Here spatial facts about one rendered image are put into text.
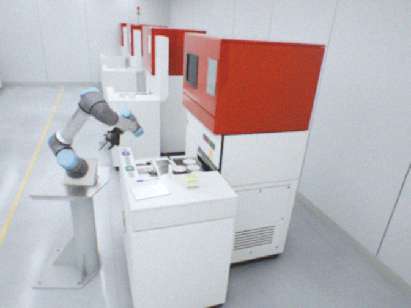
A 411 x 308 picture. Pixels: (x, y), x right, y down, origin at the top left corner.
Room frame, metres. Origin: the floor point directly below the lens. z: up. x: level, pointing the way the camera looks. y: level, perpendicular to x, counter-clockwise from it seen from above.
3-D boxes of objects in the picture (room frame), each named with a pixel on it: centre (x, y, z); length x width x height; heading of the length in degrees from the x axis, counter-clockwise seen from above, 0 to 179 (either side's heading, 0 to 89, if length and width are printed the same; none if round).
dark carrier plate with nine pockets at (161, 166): (1.99, 0.19, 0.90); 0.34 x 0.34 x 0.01; 21
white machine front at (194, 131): (2.24, 0.04, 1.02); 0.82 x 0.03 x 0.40; 21
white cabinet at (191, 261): (1.87, 0.26, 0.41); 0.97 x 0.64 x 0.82; 21
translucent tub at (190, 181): (1.61, 0.08, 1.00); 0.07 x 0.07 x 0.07; 21
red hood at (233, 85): (2.35, -0.25, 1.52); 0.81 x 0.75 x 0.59; 21
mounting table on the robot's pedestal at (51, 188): (1.85, 0.91, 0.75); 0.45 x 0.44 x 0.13; 94
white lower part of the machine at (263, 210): (2.36, -0.27, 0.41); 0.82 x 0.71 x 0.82; 21
